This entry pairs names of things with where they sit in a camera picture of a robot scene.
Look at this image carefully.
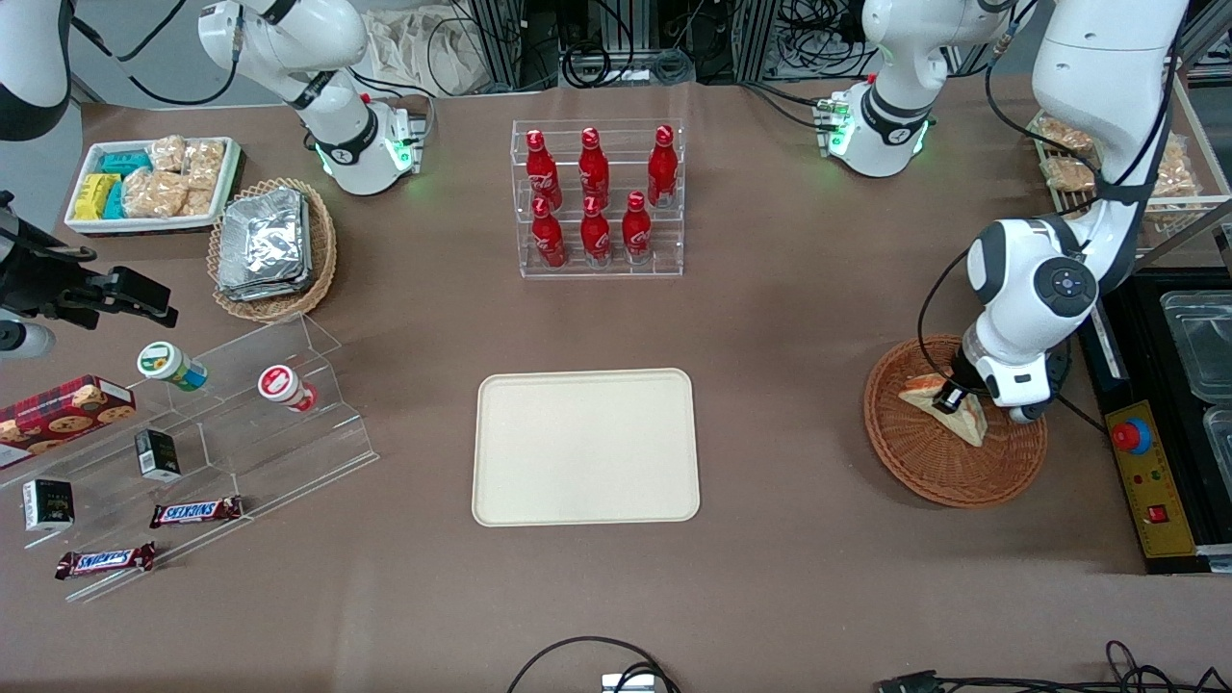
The large clear plastic container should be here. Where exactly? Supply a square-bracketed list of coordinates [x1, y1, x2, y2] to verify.
[1160, 291, 1232, 403]

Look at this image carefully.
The red lid yogurt cup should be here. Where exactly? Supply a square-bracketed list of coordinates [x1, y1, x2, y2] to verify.
[257, 364, 319, 413]

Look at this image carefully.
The black power cable with plug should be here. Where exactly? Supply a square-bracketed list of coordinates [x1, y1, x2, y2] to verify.
[1044, 342, 1108, 434]

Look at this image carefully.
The beige crumpled cloth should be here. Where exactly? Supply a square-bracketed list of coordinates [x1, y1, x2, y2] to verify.
[361, 8, 487, 97]

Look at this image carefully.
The yellow snack pack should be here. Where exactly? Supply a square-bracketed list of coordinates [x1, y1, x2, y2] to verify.
[74, 173, 121, 220]

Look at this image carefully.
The stack of silver foil packs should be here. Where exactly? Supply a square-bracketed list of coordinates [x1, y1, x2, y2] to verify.
[216, 188, 314, 302]

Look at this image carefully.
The red cola bottle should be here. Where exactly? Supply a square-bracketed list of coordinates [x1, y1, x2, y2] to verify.
[622, 191, 654, 265]
[531, 196, 569, 270]
[647, 125, 679, 208]
[580, 194, 612, 268]
[526, 129, 563, 208]
[578, 127, 611, 205]

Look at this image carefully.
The cream rectangular plastic tray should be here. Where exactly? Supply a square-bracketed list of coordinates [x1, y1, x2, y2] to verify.
[472, 368, 702, 527]

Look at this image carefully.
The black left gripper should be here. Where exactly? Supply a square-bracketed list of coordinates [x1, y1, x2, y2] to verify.
[936, 342, 985, 415]

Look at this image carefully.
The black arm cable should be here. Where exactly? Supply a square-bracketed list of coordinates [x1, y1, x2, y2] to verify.
[67, 0, 242, 107]
[917, 0, 1187, 386]

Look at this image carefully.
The oval light wicker basket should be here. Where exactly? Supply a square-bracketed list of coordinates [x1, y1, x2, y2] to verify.
[207, 178, 338, 322]

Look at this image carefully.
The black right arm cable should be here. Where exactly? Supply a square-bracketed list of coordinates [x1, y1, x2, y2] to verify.
[67, 0, 242, 107]

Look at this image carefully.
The grey metal bar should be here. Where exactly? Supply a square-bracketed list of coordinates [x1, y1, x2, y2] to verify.
[1126, 197, 1232, 266]

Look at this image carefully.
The triangular sandwich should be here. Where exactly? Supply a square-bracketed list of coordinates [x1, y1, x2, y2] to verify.
[898, 373, 988, 449]

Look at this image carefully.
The green lid yogurt cup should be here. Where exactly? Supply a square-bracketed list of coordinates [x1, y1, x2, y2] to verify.
[137, 341, 209, 392]

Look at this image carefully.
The clear acrylic stepped stand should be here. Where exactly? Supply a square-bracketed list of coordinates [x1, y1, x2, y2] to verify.
[0, 313, 379, 604]

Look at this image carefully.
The black machine with yellow panel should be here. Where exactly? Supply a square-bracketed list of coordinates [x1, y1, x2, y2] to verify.
[1070, 265, 1232, 576]

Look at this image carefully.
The black looped table cable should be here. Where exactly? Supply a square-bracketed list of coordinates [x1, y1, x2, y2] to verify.
[507, 635, 680, 693]

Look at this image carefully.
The white rectangular snack bin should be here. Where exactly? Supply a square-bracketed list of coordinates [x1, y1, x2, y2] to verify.
[64, 136, 242, 238]

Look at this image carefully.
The small black carton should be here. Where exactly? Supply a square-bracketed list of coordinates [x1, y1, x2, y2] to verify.
[134, 428, 182, 482]
[22, 478, 75, 532]

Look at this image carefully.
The red cookie box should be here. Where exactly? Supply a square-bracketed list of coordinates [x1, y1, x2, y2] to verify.
[0, 374, 137, 471]

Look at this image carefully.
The small clear plastic container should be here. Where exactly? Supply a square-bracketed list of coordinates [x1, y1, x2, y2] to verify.
[1203, 404, 1232, 473]

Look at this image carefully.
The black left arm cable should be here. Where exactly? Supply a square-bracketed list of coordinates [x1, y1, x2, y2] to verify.
[917, 0, 1187, 386]

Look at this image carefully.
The black cable with connector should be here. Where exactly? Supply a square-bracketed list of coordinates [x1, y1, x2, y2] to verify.
[874, 640, 1232, 693]

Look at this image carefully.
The clear acrylic bottle rack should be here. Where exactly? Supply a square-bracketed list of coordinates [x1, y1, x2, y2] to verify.
[511, 118, 685, 280]

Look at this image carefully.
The black coiled cable bundle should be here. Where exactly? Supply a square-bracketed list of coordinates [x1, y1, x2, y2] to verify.
[561, 0, 696, 86]

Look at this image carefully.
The white wire shelf rack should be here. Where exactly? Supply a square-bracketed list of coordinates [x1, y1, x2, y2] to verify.
[1025, 58, 1232, 261]

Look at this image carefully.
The snickers chocolate bar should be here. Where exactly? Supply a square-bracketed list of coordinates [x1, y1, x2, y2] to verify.
[149, 496, 244, 529]
[55, 542, 157, 580]

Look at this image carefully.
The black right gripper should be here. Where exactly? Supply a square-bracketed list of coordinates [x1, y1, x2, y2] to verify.
[38, 268, 180, 330]

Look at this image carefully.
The bagged bread snack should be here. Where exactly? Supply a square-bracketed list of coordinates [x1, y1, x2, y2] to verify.
[1044, 157, 1100, 192]
[1038, 117, 1093, 155]
[1155, 135, 1199, 200]

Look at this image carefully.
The round brown wicker basket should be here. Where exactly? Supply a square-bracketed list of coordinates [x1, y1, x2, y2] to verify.
[863, 334, 1048, 508]

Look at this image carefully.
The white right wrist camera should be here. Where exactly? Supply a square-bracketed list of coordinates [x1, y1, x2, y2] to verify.
[0, 322, 56, 360]

